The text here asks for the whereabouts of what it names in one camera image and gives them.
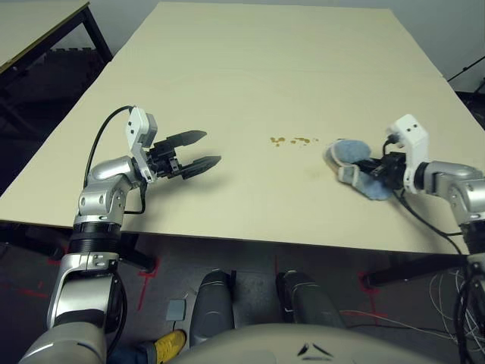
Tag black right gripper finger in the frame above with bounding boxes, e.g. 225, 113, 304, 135
354, 158, 380, 174

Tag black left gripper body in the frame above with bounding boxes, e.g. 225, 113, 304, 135
145, 138, 186, 180

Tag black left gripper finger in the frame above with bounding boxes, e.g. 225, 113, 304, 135
166, 130, 208, 149
177, 155, 223, 181

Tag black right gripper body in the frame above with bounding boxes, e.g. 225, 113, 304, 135
365, 151, 407, 190

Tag blue terry cloth rag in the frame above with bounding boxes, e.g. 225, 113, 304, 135
322, 138, 392, 202

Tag black table leg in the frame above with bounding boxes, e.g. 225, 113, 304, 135
120, 233, 157, 271
362, 254, 471, 288

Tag black tripod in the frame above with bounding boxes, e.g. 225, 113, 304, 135
446, 56, 485, 92

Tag dark grey left robot leg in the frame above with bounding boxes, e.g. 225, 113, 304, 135
189, 269, 236, 348

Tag dark grey robot leg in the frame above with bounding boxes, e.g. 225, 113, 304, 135
275, 271, 348, 331
189, 269, 236, 348

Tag small grey floor tile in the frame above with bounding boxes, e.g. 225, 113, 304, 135
166, 299, 186, 322

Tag dark grey right robot leg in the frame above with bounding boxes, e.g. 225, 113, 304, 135
275, 271, 348, 331

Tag yellow shoe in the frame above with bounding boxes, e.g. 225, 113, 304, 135
153, 328, 187, 363

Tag light grey robot torso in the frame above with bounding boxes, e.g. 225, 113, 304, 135
170, 322, 410, 364

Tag bystander leg in blue jeans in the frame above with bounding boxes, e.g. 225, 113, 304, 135
109, 340, 158, 364

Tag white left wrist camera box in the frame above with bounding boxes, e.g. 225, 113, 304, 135
124, 107, 158, 184

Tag black left wrist camera cable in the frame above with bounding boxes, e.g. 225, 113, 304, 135
83, 105, 148, 216

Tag white floor cable bundle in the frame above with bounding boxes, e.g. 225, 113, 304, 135
430, 271, 485, 353

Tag black left upper arm cable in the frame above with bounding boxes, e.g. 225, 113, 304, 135
105, 272, 129, 357

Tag beige side table black frame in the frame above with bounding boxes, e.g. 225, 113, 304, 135
0, 0, 114, 133

